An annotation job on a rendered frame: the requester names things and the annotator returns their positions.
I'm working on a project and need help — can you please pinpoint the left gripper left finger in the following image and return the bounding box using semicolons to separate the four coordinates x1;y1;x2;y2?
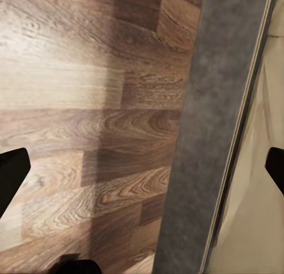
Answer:
0;147;31;218

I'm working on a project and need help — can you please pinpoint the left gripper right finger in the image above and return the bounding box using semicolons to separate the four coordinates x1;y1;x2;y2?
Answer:
264;147;284;195

